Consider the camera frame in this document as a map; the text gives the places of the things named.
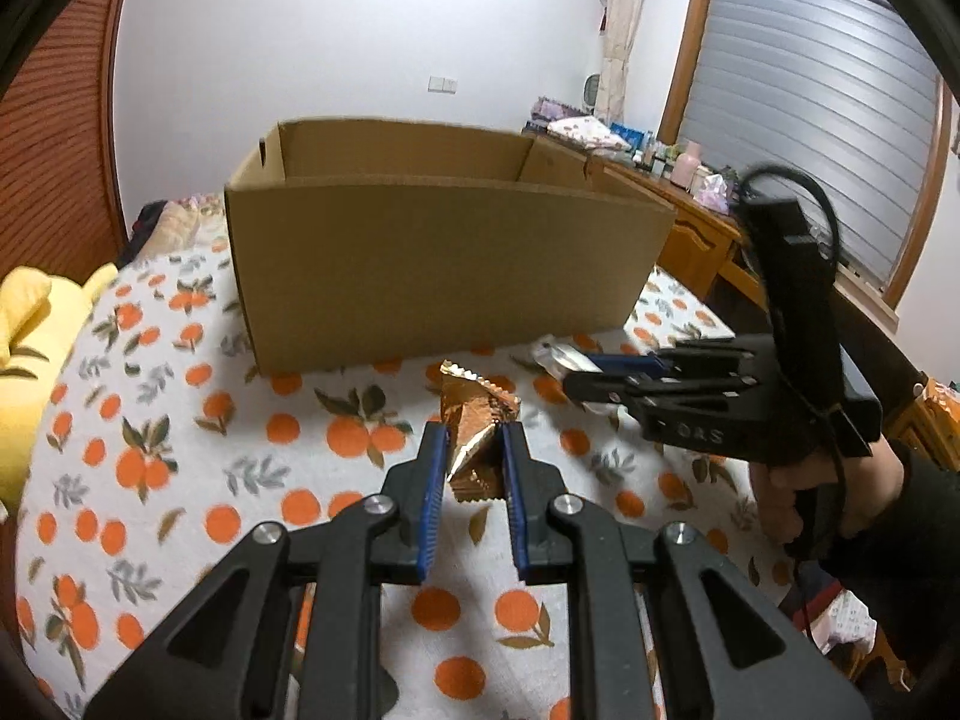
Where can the wooden cabinet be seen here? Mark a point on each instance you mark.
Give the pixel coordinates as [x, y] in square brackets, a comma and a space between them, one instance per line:
[697, 240]

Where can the blue packet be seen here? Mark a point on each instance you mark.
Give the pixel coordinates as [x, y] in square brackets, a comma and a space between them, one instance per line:
[628, 135]

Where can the orange fruit print blanket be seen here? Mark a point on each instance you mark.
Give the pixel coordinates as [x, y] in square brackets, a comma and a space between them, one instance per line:
[225, 480]

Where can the pink bottle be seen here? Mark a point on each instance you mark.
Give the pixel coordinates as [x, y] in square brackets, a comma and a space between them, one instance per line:
[685, 165]

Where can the silver snack packet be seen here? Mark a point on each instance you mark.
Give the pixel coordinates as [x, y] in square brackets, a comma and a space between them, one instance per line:
[551, 356]

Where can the white wall switch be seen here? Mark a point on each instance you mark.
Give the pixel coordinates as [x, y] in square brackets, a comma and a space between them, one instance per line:
[442, 84]

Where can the folded floral cloth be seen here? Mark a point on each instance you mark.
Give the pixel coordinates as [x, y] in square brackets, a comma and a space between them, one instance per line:
[589, 131]

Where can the brown cardboard box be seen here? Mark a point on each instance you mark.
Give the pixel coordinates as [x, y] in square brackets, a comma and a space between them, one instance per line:
[420, 285]

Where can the person's right forearm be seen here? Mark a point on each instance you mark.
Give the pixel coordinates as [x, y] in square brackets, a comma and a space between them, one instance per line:
[922, 532]

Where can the yellow plush toy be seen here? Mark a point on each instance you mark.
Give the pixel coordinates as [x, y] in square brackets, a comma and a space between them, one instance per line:
[37, 360]

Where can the small grey fan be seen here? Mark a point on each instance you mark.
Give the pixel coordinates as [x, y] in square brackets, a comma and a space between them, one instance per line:
[592, 92]

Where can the brown wafer packet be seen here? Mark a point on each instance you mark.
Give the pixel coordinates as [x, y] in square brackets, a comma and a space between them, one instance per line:
[469, 420]

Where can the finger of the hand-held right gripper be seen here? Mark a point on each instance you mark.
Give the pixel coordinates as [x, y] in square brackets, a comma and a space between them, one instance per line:
[600, 388]
[622, 364]

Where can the purple box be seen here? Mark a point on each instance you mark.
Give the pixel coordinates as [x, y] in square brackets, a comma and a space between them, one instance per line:
[555, 106]

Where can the floral patchwork quilt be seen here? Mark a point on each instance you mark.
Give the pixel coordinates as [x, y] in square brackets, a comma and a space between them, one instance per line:
[180, 229]

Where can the grey window blind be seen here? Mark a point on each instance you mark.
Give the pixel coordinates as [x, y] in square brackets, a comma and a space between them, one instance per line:
[810, 90]

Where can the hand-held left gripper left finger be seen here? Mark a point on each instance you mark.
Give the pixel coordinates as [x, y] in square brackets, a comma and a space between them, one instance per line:
[431, 495]

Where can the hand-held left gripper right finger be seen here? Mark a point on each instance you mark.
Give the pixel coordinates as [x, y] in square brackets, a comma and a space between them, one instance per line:
[514, 495]

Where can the wooden louvered door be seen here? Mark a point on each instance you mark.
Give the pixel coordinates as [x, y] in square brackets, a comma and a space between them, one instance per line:
[60, 105]

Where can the person's right hand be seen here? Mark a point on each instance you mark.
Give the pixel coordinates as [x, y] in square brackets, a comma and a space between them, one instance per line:
[862, 487]

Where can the white printed cloth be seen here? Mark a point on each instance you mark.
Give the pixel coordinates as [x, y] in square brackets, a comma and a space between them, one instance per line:
[847, 622]

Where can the beige curtain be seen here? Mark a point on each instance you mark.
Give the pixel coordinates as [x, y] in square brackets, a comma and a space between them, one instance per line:
[622, 30]

